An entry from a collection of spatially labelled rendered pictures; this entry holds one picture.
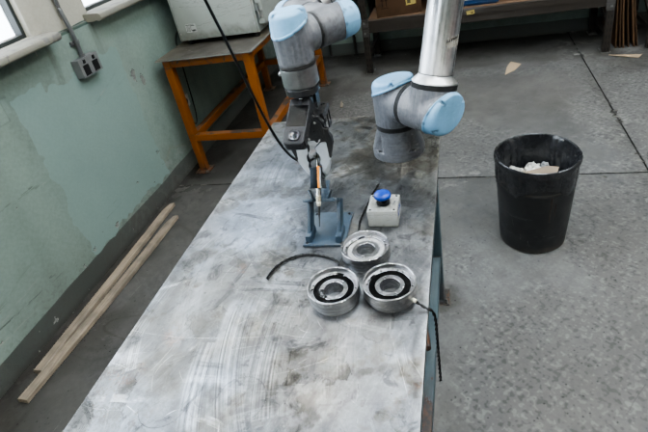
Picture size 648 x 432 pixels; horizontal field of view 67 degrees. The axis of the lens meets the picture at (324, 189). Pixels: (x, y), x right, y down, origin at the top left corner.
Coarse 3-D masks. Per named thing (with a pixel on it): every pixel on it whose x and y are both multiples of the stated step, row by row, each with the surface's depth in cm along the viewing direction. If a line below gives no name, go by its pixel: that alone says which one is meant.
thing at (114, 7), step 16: (0, 0) 209; (128, 0) 265; (16, 16) 214; (96, 16) 244; (16, 32) 216; (48, 32) 220; (0, 48) 206; (16, 48) 201; (32, 48) 205; (0, 64) 191
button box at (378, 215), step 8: (392, 200) 117; (368, 208) 116; (376, 208) 115; (384, 208) 115; (392, 208) 114; (400, 208) 120; (368, 216) 116; (376, 216) 115; (384, 216) 115; (392, 216) 114; (368, 224) 117; (376, 224) 116; (384, 224) 116; (392, 224) 115
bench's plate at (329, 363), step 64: (256, 192) 140; (192, 256) 120; (256, 256) 115; (320, 256) 111; (192, 320) 101; (256, 320) 98; (320, 320) 95; (384, 320) 92; (128, 384) 90; (192, 384) 88; (256, 384) 86; (320, 384) 83; (384, 384) 81
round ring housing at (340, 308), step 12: (312, 276) 100; (324, 276) 101; (348, 276) 100; (312, 288) 99; (324, 288) 99; (336, 288) 100; (360, 288) 97; (312, 300) 95; (348, 300) 93; (324, 312) 95; (336, 312) 94
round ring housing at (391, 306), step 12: (384, 264) 100; (396, 264) 99; (384, 276) 98; (396, 276) 98; (408, 276) 97; (384, 288) 99; (396, 288) 98; (372, 300) 93; (384, 300) 91; (396, 300) 91; (408, 300) 92
